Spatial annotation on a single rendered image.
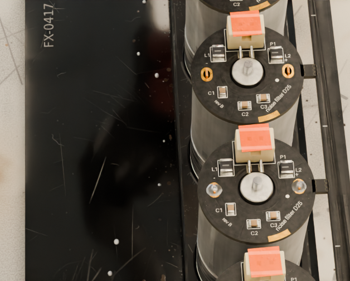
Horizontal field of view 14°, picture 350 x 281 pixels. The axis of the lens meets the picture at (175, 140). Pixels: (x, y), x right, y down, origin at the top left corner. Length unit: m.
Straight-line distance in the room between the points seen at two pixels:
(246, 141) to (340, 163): 0.02
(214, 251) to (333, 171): 0.03
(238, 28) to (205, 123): 0.02
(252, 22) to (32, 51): 0.08
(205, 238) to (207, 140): 0.03
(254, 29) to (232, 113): 0.02
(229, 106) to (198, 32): 0.03
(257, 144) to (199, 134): 0.03
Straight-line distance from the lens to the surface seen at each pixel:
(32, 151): 0.36
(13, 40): 0.39
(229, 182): 0.30
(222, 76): 0.31
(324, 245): 0.37
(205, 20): 0.33
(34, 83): 0.37
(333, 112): 0.31
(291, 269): 0.30
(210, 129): 0.32
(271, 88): 0.31
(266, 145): 0.30
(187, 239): 0.34
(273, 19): 0.33
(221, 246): 0.31
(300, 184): 0.30
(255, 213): 0.30
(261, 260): 0.29
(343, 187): 0.30
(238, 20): 0.31
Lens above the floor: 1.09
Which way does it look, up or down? 64 degrees down
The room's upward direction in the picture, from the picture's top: straight up
